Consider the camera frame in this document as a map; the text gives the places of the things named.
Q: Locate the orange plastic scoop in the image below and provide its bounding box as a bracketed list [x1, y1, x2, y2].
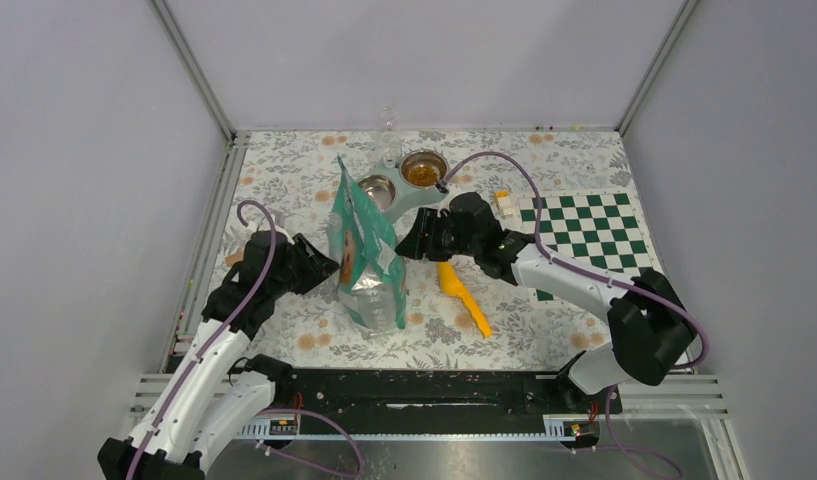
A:
[436, 262, 492, 338]

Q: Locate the white yellow toy block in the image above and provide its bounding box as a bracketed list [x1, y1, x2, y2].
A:
[493, 191, 517, 218]

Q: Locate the clear water bottle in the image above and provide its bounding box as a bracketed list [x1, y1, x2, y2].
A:
[376, 105, 402, 167]

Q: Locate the mint green double bowl stand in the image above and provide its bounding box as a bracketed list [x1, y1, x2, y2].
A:
[359, 153, 445, 223]

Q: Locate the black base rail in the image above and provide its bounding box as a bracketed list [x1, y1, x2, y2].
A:
[243, 368, 622, 439]

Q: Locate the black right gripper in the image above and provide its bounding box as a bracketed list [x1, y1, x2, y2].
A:
[393, 208, 480, 264]

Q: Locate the steel bowl with kibble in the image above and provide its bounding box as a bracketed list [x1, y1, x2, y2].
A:
[399, 150, 449, 188]

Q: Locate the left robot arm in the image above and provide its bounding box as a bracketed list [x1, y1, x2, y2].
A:
[97, 229, 339, 479]

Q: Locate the green pet food bag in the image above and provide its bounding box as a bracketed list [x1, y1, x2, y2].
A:
[326, 157, 407, 337]

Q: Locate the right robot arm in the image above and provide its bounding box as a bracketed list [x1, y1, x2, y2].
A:
[396, 192, 707, 412]

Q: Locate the floral patterned table mat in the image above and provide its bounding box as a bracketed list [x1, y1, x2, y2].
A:
[194, 129, 668, 372]

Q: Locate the green white checkerboard mat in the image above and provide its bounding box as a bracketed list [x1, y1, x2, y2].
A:
[515, 189, 662, 276]

